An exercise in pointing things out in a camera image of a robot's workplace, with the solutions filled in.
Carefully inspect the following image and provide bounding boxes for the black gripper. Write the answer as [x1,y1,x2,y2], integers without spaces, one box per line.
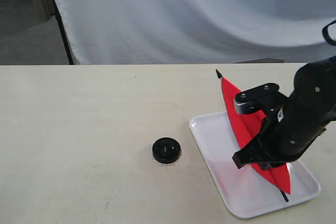
[232,83,335,169]

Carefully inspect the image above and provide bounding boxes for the red flag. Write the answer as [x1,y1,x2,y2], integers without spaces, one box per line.
[216,70,291,202]

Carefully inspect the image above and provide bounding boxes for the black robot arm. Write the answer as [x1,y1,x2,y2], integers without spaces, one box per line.
[232,57,335,170]

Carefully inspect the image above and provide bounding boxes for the black round flag base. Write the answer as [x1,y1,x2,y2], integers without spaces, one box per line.
[152,137,182,164]

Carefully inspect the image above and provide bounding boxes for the white plastic tray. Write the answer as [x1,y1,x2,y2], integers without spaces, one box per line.
[189,112,320,219]

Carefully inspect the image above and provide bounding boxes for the white cloth backdrop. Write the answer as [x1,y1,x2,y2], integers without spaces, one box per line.
[55,0,335,65]

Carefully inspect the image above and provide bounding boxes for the black cable loop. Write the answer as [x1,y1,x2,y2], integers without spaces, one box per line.
[322,19,336,46]

